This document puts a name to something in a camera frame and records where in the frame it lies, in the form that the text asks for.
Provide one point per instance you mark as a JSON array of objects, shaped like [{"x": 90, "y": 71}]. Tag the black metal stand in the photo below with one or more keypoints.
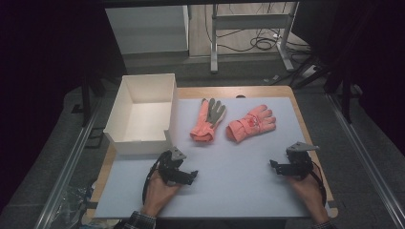
[
  {"x": 346, "y": 95},
  {"x": 86, "y": 95}
]

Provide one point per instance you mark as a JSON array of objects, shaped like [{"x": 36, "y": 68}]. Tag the white cabinet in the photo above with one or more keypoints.
[{"x": 146, "y": 28}]

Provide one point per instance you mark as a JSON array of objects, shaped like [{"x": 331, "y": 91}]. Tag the grey metal desk frame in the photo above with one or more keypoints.
[{"x": 251, "y": 22}]

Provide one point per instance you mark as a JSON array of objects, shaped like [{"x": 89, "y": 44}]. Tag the white power strip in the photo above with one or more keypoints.
[{"x": 309, "y": 71}]

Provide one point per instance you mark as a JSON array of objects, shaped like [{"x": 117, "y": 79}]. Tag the person's left hand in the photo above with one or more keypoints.
[{"x": 159, "y": 192}]

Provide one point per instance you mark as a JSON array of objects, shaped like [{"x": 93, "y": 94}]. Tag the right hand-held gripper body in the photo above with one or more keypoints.
[{"x": 299, "y": 160}]

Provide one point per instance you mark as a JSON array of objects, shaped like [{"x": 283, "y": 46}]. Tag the clear plastic bag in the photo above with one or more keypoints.
[{"x": 71, "y": 203}]

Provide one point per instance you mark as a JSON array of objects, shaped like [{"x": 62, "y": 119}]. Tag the aluminium floor rail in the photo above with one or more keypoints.
[
  {"x": 68, "y": 165},
  {"x": 366, "y": 159}
]

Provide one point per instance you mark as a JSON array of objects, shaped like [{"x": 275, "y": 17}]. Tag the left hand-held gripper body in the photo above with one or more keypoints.
[{"x": 170, "y": 165}]

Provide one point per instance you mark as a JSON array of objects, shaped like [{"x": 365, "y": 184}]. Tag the person's right hand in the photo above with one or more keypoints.
[{"x": 306, "y": 191}]

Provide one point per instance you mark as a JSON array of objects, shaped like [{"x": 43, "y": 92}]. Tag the pink glove with grey palm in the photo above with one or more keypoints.
[{"x": 208, "y": 119}]

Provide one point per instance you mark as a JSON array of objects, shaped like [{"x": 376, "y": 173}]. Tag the pale blue table mat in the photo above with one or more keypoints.
[{"x": 238, "y": 178}]

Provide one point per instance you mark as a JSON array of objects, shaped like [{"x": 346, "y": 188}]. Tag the pink glove with red print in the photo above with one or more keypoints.
[{"x": 251, "y": 122}]

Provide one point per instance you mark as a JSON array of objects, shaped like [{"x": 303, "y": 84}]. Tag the white box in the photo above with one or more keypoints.
[{"x": 143, "y": 117}]

